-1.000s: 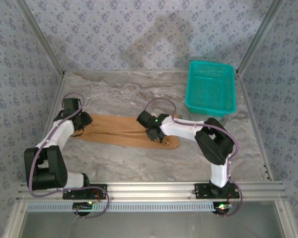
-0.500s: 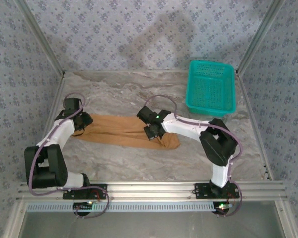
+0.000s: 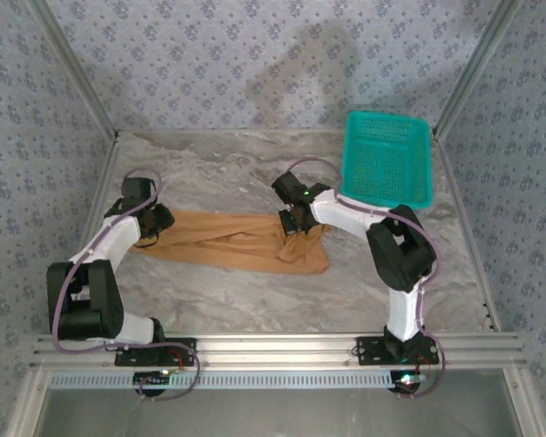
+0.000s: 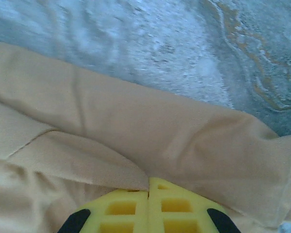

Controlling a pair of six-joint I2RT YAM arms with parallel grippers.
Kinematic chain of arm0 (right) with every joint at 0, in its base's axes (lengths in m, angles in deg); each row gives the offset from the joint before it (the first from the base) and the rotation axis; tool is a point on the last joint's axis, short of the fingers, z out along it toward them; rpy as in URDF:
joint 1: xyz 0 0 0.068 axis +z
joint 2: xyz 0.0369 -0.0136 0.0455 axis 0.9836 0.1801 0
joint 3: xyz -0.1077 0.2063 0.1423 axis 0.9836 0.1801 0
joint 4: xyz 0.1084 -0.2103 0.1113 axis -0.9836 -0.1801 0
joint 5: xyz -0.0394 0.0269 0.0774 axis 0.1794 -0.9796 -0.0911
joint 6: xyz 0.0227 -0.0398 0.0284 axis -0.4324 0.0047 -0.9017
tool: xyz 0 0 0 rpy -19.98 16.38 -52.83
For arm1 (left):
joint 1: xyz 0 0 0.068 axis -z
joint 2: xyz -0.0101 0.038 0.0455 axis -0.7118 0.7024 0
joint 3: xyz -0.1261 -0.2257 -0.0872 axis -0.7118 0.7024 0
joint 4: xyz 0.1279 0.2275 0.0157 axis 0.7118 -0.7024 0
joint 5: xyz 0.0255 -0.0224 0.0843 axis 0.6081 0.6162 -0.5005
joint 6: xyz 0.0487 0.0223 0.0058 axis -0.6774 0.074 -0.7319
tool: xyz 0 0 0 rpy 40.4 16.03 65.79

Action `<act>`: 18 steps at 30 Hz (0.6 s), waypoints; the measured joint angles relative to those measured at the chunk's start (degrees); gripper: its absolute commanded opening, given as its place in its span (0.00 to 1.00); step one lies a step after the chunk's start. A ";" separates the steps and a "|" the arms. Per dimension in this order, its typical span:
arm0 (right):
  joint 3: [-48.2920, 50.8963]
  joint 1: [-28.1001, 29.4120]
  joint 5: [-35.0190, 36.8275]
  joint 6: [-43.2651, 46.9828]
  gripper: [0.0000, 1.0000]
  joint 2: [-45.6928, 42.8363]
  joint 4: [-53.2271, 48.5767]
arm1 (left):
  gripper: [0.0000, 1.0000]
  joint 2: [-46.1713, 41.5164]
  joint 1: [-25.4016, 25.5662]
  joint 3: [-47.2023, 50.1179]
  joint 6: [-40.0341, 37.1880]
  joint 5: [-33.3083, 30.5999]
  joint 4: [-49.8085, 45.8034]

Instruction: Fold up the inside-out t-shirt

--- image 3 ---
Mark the aluminium corner post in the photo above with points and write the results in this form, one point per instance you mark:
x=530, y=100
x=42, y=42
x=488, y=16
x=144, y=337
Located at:
x=76, y=68
x=473, y=68

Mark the aluminium table side rail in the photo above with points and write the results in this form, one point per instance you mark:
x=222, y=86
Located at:
x=459, y=205
x=110, y=164

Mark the teal plastic mesh basket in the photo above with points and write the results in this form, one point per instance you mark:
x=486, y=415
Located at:
x=382, y=159

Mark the aluminium mounting rail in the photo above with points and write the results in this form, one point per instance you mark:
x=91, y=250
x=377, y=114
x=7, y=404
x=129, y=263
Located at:
x=277, y=350

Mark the aluminium table back rail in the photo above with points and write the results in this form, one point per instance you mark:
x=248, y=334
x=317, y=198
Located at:
x=209, y=132

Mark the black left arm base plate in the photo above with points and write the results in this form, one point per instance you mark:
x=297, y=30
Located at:
x=127, y=359

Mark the black controller board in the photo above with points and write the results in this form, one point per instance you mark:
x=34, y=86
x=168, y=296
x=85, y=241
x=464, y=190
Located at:
x=152, y=378
x=407, y=380

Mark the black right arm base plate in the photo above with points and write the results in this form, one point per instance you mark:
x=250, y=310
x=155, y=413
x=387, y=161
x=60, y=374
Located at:
x=368, y=357

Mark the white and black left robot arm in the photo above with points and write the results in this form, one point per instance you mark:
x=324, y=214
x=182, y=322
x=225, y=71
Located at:
x=109, y=241

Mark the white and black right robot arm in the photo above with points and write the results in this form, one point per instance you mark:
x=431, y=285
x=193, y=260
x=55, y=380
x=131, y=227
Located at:
x=346, y=214

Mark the tan t-shirt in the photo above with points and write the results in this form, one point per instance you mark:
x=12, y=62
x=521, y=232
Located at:
x=218, y=250

